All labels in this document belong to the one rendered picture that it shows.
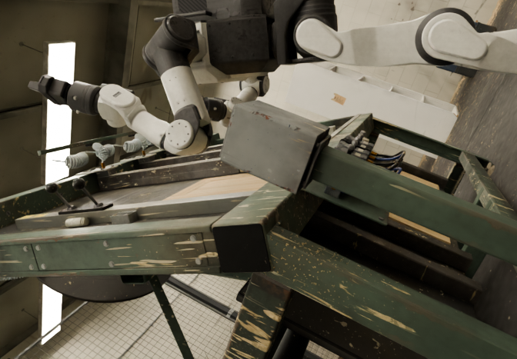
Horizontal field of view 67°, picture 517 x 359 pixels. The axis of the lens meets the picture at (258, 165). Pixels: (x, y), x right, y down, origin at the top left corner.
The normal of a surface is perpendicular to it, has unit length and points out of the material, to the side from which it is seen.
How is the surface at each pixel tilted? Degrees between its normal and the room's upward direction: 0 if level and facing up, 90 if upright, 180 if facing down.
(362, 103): 90
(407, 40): 90
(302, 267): 90
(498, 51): 115
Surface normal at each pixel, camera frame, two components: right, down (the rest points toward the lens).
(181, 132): -0.24, -0.10
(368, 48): 0.06, 0.15
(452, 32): -0.36, 0.22
